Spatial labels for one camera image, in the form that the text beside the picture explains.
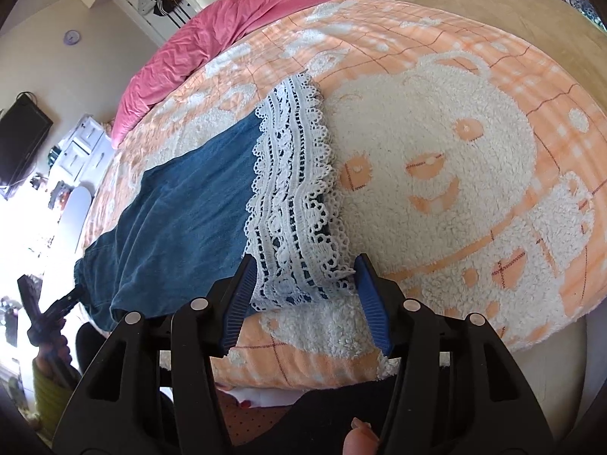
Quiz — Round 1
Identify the person's right hand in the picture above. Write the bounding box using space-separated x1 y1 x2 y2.
342 417 382 455

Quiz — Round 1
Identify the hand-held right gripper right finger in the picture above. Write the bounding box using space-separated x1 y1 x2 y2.
353 253 557 455

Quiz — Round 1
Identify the person's black clothing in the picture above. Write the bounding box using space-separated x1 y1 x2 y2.
232 373 404 455

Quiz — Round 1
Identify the red dotted cloth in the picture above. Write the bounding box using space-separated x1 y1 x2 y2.
222 395 297 447

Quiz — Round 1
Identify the white drawer cabinet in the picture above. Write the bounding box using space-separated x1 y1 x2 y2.
59 114 115 182

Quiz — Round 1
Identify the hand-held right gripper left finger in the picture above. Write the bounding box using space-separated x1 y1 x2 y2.
51 253 259 455

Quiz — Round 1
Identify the white door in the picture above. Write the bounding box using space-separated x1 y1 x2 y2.
118 0 202 44

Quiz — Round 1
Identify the black wall television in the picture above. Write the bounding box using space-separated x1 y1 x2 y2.
0 92 54 189

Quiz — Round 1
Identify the person's left hand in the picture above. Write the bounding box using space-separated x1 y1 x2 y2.
35 339 69 373

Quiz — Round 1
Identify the blue denim pants lace hem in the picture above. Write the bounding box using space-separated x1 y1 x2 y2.
73 72 356 333

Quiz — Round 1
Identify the black striped hanging bag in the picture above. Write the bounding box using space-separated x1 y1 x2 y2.
149 0 186 24

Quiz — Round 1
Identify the yellow green ribbed cloth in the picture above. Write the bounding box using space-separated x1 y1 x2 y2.
31 358 83 439

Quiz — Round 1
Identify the white rounded board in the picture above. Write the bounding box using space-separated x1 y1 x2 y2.
61 186 93 257

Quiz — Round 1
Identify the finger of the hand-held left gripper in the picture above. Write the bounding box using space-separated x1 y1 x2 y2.
49 290 79 324

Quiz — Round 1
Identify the pink duvet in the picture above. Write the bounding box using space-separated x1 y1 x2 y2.
111 0 484 150

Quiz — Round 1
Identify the orange bear print blanket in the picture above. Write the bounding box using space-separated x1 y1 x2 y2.
78 0 607 389

